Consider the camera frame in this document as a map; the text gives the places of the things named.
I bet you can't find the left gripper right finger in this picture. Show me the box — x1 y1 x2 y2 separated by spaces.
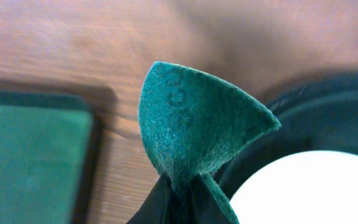
190 174 232 224

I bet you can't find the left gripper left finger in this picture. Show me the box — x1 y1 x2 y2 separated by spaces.
127 174 173 224

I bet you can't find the green yellow sponge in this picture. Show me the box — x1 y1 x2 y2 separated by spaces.
138 62 281 223

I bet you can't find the black round tray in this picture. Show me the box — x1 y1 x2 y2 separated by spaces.
214 71 358 198

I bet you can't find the black rectangular tray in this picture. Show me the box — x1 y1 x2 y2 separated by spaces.
0 91 101 224

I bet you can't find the white stained plate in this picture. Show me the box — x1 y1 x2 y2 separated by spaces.
230 151 358 224

